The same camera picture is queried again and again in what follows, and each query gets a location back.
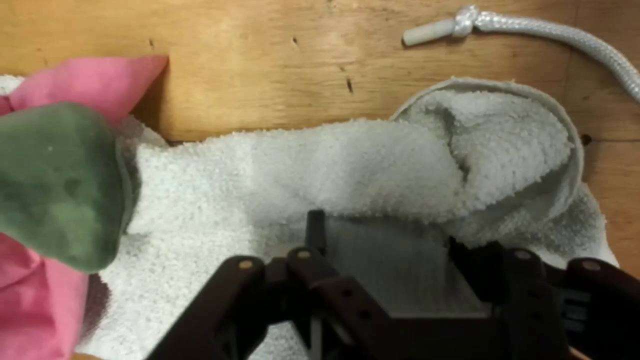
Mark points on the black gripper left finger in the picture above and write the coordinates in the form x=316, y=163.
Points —
x=266, y=300

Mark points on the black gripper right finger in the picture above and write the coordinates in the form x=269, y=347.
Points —
x=572, y=300

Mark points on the white terry towel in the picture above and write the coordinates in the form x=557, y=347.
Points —
x=280, y=172

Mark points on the green cloth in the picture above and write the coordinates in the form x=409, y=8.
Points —
x=61, y=186

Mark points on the pink cloth with orange print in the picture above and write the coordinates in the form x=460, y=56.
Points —
x=80, y=82

